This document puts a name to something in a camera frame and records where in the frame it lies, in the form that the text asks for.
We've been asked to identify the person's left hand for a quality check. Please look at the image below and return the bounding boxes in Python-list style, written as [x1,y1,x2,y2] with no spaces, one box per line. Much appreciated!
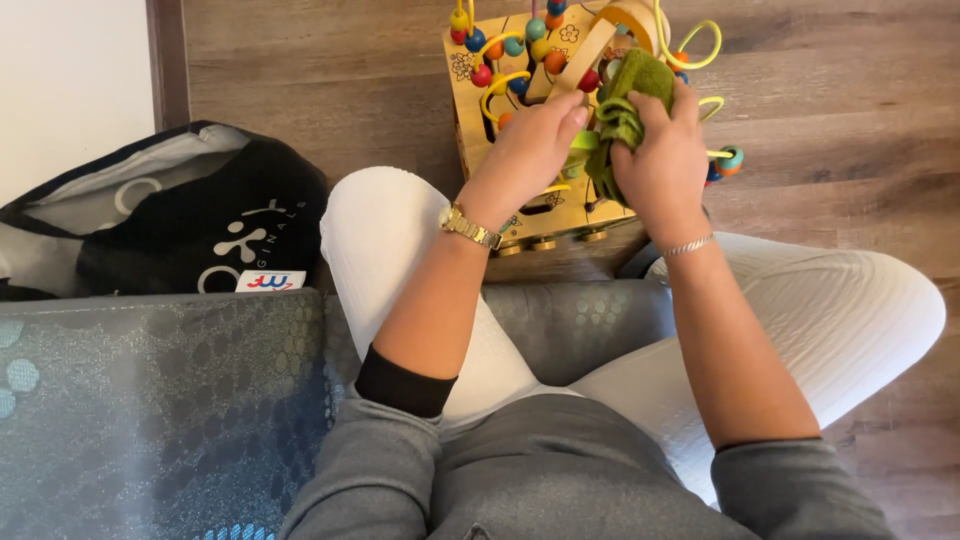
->
[456,90,590,226]

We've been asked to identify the person's right hand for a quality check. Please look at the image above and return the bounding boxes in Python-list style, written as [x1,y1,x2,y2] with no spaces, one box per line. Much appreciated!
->
[609,76,711,246]

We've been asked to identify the wooden bead maze activity cube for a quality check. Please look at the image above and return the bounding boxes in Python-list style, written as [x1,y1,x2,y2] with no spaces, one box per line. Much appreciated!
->
[442,0,745,258]

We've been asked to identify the green cleaning cloth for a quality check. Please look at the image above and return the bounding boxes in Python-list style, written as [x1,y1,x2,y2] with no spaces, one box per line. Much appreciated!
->
[584,47,676,208]

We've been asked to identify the gold wristwatch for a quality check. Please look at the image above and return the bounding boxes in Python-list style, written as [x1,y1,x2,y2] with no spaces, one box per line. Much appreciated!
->
[438,202,504,252]

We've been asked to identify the person's white trousers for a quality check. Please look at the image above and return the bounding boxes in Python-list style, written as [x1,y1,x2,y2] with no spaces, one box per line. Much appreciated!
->
[320,166,948,507]

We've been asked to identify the white card with red print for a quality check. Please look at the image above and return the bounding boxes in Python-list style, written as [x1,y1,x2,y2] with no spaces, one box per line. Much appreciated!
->
[235,270,307,294]

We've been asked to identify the person's grey top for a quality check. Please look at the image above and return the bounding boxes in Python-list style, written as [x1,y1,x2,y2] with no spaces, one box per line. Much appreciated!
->
[277,343,901,540]

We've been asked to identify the black and grey bag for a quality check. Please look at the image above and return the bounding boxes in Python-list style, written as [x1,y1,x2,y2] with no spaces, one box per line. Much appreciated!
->
[0,120,330,301]

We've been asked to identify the grey patterned sofa seat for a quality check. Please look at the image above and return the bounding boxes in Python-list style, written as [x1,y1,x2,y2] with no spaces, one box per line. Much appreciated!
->
[0,279,676,540]

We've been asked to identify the silver bracelet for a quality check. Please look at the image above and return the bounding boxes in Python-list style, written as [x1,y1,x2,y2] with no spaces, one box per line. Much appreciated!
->
[660,232,715,259]

